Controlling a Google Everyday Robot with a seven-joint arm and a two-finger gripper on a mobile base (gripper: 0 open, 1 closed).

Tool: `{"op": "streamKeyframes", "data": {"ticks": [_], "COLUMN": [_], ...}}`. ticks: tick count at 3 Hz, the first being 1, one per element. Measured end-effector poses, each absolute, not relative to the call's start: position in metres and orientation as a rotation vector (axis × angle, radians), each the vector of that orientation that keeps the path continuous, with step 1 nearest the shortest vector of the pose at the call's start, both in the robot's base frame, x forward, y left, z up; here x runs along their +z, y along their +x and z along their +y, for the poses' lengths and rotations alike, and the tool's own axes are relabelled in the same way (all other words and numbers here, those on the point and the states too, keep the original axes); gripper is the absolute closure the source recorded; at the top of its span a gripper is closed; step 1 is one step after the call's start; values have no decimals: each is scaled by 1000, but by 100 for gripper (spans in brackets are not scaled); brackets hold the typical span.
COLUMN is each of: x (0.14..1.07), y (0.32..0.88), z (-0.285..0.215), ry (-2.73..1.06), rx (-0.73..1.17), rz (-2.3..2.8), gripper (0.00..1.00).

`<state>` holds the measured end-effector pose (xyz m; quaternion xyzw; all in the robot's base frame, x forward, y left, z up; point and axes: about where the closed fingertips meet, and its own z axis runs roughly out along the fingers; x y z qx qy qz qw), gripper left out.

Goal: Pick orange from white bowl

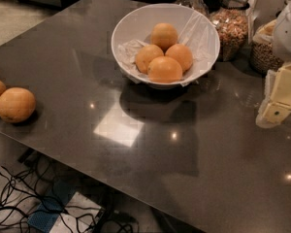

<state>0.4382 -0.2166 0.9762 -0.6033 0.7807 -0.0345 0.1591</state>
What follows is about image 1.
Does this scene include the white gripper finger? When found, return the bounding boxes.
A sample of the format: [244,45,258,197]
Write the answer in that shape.
[256,69,285,128]

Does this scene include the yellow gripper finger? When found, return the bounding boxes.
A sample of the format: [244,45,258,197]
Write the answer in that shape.
[261,62,291,124]

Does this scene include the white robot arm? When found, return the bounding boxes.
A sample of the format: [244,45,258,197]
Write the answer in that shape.
[256,1,291,128]

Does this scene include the white paper bowl liner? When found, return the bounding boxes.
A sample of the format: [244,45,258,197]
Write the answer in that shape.
[116,9,217,87]

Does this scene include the right orange in bowl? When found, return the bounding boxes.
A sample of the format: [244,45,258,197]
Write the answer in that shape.
[165,44,193,72]

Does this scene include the orange in bowl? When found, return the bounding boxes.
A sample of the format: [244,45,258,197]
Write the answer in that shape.
[165,44,193,72]
[150,23,178,51]
[147,56,182,83]
[135,45,164,74]

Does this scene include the front orange in bowl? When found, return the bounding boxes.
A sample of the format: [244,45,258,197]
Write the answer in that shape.
[147,56,182,83]

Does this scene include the white bowl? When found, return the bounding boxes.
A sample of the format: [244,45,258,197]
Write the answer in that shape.
[111,2,221,90]

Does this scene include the top orange in bowl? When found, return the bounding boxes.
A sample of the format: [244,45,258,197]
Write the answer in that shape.
[150,23,178,51]

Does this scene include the left orange in bowl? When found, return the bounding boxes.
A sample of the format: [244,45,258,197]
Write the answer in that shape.
[135,45,164,74]

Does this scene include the jar of brown grains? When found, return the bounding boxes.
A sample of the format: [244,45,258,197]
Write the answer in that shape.
[249,19,283,75]

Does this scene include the glass jar of nuts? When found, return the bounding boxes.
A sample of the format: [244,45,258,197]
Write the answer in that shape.
[210,0,250,62]

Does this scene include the orange on table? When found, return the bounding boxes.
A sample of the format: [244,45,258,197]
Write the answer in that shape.
[0,87,36,123]

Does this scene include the blue floor box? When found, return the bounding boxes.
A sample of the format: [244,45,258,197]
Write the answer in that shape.
[28,181,76,233]

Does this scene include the black floor cables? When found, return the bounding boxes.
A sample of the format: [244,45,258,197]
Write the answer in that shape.
[0,152,140,233]

